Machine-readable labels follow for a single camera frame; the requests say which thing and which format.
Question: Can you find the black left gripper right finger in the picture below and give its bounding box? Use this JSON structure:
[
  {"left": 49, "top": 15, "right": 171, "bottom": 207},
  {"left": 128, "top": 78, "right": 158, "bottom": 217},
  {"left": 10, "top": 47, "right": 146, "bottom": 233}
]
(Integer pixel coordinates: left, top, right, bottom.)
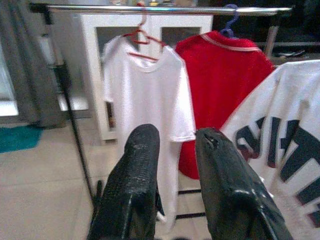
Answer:
[{"left": 194, "top": 127, "right": 293, "bottom": 240}]

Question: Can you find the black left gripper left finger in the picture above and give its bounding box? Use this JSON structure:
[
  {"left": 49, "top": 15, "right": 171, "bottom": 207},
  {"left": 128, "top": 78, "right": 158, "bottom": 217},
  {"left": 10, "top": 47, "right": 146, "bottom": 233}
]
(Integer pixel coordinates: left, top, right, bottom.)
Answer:
[{"left": 86, "top": 123, "right": 161, "bottom": 240}]

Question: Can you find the white printed t-shirt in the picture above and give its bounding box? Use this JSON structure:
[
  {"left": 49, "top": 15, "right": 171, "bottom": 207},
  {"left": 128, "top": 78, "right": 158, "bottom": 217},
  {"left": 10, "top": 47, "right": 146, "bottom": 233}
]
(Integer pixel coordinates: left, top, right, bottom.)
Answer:
[{"left": 219, "top": 59, "right": 320, "bottom": 240}]

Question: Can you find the red plastic hanger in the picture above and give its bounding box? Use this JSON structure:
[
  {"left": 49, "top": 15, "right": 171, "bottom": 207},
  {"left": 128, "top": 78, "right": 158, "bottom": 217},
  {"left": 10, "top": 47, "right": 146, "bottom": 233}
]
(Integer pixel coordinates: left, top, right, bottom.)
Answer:
[{"left": 122, "top": 2, "right": 167, "bottom": 62}]

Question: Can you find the purple plastic hanger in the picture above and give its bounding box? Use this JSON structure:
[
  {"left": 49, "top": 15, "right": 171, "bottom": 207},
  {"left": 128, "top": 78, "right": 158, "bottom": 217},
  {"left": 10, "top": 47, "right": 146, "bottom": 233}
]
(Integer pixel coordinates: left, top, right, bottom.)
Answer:
[{"left": 219, "top": 3, "right": 241, "bottom": 40}]

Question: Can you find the plain white t-shirt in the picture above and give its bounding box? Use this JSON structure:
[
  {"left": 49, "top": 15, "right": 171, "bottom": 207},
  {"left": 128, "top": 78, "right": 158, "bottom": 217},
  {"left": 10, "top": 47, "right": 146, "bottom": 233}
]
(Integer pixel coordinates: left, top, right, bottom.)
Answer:
[{"left": 102, "top": 34, "right": 197, "bottom": 231}]

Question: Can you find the red collared shirt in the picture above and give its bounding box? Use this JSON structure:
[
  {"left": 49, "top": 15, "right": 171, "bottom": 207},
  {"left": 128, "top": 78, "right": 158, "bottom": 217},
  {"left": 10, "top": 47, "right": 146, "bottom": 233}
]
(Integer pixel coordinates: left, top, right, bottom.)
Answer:
[{"left": 174, "top": 31, "right": 276, "bottom": 181}]

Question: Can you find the teal floor mat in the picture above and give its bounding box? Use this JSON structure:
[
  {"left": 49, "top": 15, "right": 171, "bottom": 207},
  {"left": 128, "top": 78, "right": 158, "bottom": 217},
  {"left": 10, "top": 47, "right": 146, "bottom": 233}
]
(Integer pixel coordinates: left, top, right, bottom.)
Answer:
[{"left": 0, "top": 124, "right": 45, "bottom": 155}]

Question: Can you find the low white glass-door cabinet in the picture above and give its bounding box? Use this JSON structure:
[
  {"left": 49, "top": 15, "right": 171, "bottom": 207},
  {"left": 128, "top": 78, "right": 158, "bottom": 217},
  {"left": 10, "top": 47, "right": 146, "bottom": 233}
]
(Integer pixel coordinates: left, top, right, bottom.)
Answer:
[{"left": 79, "top": 13, "right": 215, "bottom": 143}]

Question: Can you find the glass door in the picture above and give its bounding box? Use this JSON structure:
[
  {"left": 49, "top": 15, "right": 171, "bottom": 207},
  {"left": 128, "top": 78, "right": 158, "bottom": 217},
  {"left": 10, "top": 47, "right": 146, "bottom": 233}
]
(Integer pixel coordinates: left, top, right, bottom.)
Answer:
[{"left": 0, "top": 44, "right": 20, "bottom": 118}]

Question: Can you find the grey curtain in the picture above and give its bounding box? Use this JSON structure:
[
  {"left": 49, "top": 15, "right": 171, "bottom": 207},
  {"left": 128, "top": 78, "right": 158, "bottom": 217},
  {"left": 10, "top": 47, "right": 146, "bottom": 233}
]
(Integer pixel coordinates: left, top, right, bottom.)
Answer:
[{"left": 0, "top": 0, "right": 68, "bottom": 130}]

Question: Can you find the metal clothes rack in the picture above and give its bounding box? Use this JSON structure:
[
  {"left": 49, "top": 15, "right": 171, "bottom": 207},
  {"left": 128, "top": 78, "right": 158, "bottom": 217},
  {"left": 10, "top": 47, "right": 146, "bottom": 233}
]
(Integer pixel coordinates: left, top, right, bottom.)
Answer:
[{"left": 28, "top": 2, "right": 293, "bottom": 221}]

